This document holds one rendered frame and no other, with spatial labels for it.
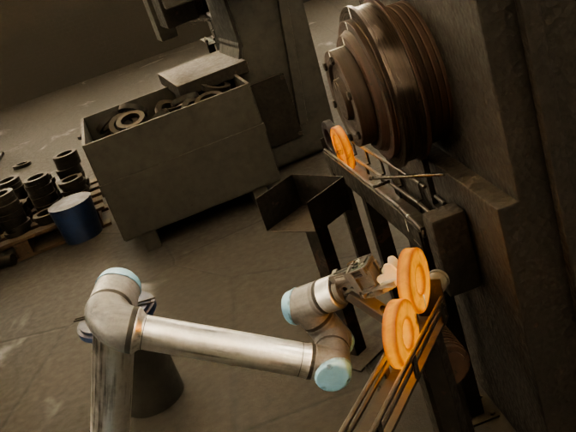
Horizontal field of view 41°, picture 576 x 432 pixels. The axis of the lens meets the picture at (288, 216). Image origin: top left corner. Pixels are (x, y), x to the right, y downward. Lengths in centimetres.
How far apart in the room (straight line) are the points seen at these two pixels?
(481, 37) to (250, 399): 177
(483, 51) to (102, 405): 133
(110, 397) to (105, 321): 34
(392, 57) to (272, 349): 78
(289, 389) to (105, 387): 103
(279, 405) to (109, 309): 119
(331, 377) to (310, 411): 95
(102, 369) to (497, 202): 110
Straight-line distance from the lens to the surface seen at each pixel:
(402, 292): 180
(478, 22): 175
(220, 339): 189
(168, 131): 452
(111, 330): 189
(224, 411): 303
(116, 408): 220
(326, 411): 283
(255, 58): 503
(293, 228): 276
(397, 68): 198
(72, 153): 586
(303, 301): 196
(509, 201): 189
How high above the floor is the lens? 169
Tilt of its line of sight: 22 degrees down
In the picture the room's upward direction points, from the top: 19 degrees counter-clockwise
